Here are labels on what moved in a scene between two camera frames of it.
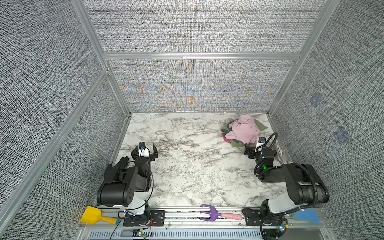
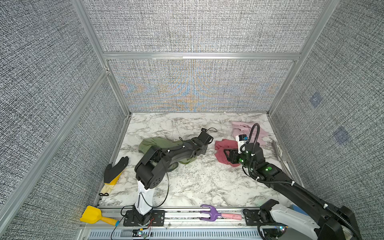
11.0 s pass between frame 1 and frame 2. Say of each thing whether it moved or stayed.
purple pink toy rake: stayed
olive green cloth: moved
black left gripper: moved
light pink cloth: moved
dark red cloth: moved
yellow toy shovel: stayed
